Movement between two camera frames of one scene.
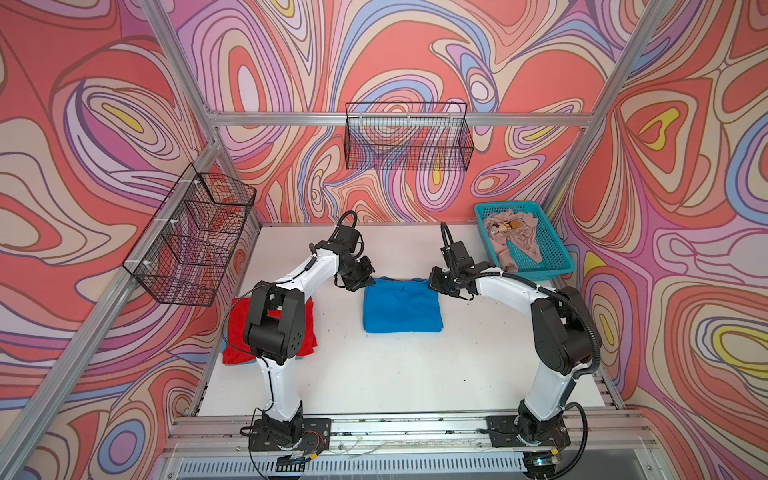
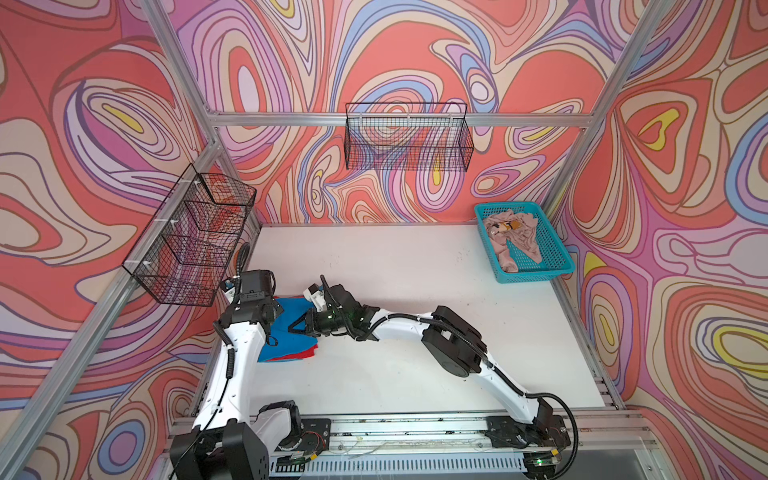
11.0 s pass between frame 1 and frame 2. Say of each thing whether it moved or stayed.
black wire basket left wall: stayed
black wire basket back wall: stayed
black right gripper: moved
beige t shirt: stayed
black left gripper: moved
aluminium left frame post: stayed
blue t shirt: moved
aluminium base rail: stayed
